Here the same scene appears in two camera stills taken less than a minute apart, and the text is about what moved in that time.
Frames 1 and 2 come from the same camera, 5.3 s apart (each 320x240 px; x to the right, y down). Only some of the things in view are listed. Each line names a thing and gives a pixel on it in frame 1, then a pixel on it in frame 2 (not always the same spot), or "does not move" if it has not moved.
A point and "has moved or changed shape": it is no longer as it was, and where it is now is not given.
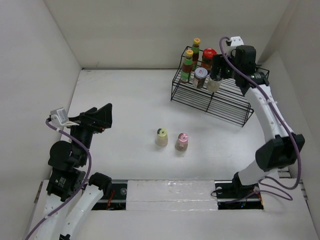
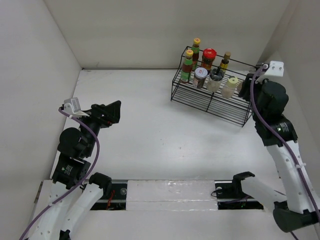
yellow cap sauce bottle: [195, 48] does not move
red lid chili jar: [207, 58] does not move
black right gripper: [218, 60] to [246, 87]
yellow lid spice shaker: [161, 138] to [228, 91]
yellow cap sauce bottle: [187, 67] does not move
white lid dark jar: [199, 78] does not move
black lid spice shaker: [213, 83] does not move
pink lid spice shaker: [181, 143] has moved or changed shape
